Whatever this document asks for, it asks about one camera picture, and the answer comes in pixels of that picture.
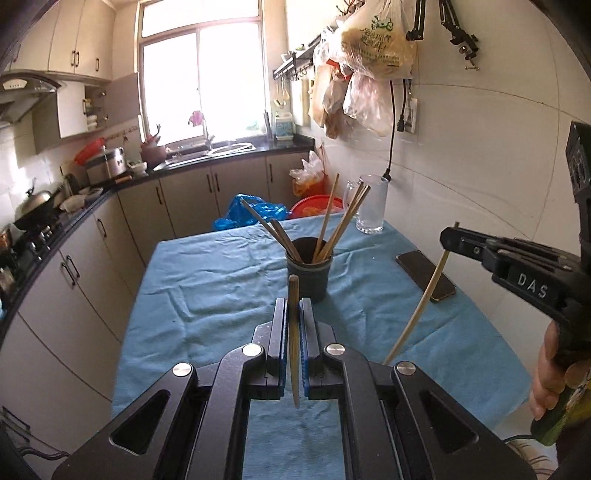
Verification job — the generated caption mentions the steel cooking pot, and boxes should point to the steel cooking pot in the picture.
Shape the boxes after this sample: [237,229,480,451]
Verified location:
[85,147,127,185]

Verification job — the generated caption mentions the gas stove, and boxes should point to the gas stove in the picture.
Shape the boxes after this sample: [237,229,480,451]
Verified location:
[0,220,64,280]

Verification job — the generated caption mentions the hanging reddish plastic bag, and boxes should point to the hanging reddish plastic bag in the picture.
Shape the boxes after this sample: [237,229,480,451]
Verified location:
[342,71,394,138]

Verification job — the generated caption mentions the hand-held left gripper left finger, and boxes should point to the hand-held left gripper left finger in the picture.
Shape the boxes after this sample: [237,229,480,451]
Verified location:
[52,298,289,480]

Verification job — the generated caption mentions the clear bag with orange contents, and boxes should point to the clear bag with orange contents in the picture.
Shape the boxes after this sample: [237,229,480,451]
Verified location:
[289,150,327,196]

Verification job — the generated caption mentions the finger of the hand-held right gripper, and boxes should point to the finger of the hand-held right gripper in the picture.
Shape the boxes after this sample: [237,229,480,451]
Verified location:
[440,225,578,274]

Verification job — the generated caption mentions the person's right hand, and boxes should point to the person's right hand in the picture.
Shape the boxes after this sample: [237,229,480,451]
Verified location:
[529,318,591,421]

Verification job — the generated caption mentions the black smartphone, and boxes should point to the black smartphone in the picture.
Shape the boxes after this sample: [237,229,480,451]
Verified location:
[396,249,458,303]

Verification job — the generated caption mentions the brown clay plant pot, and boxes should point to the brown clay plant pot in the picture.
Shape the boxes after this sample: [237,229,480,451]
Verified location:
[140,124,167,169]

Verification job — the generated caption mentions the large red floor basin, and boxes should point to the large red floor basin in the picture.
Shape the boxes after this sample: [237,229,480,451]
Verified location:
[289,194,345,220]

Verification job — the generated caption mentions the white printed plastic bag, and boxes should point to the white printed plastic bag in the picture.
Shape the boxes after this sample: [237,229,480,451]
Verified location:
[339,0,419,80]

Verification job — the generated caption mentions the white countertop container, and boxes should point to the white countertop container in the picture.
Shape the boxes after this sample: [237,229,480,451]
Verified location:
[274,111,295,140]

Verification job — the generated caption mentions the tall clear glass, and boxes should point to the tall clear glass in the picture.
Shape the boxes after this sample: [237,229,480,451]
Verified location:
[355,174,389,234]

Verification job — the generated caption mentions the black wok with lid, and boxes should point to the black wok with lid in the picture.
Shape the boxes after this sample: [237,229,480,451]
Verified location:
[13,178,64,230]

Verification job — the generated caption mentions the beige base cabinets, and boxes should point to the beige base cabinets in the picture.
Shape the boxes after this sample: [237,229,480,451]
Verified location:
[0,151,324,462]

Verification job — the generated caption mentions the hanging clear plastic bag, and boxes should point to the hanging clear plastic bag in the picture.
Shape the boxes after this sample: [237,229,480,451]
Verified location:
[310,28,357,140]

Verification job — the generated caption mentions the black kitchen countertop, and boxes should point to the black kitchen countertop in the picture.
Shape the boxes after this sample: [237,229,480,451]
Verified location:
[0,137,317,324]

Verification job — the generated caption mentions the steel sink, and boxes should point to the steel sink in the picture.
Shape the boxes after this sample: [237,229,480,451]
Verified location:
[154,141,257,172]

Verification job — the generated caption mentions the red plastic basin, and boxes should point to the red plastic basin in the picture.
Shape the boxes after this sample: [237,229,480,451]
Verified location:
[74,137,107,166]

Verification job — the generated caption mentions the range hood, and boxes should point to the range hood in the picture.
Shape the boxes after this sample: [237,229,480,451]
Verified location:
[0,76,64,124]

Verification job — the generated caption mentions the black power cable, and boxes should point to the black power cable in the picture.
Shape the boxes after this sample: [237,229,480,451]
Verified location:
[380,79,399,184]

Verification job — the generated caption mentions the blue towel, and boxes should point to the blue towel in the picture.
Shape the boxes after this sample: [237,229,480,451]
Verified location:
[112,216,532,480]

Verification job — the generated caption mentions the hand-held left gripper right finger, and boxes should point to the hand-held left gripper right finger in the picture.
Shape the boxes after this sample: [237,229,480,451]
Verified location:
[299,298,536,480]

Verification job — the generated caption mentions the beige wall cabinets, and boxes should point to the beige wall cabinets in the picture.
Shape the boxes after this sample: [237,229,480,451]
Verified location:
[9,0,141,154]

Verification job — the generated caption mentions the white power strip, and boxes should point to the white power strip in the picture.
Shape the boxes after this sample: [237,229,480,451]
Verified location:
[397,78,422,136]

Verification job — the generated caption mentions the black utensil cup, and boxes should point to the black utensil cup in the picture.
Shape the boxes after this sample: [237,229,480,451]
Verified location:
[285,237,334,304]

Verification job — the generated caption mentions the kitchen window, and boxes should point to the kitchen window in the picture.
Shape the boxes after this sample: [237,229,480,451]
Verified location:
[136,0,273,149]

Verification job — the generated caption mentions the black wall rack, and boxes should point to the black wall rack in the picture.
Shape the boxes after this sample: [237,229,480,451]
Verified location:
[272,34,324,83]

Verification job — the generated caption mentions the blue plastic bag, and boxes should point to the blue plastic bag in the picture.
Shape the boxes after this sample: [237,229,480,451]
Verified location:
[212,194,291,232]

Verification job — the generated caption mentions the clear glass mug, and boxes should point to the clear glass mug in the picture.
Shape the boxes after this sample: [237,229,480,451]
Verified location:
[344,180,365,219]

